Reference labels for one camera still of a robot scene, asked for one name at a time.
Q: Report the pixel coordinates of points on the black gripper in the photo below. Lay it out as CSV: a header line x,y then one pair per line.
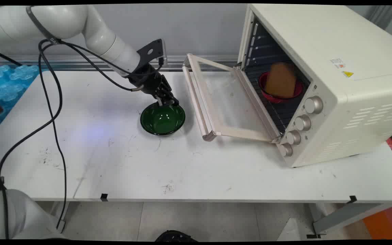
x,y
146,80

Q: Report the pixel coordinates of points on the dark green bowl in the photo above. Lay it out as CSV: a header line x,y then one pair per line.
x,y
162,119

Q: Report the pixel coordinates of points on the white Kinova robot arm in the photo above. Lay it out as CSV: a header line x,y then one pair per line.
x,y
63,23

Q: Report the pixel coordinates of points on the glass oven door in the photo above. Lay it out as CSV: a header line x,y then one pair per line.
x,y
223,98

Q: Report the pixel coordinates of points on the red bowl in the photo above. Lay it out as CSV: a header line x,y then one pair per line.
x,y
279,91

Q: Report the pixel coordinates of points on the brown bread slice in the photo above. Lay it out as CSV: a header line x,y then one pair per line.
x,y
280,80

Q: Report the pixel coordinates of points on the black round object on floor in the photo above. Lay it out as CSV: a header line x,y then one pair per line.
x,y
175,236

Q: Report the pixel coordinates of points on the cream toaster oven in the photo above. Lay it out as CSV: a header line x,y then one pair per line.
x,y
335,78

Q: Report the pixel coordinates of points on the grey table leg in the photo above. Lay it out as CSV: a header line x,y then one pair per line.
x,y
347,215

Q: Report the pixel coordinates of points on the orange box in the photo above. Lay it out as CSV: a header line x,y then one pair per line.
x,y
385,223

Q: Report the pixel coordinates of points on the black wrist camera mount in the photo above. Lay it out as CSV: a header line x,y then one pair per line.
x,y
152,51

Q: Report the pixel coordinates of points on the aluminium rail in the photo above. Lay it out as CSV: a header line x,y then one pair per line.
x,y
114,62

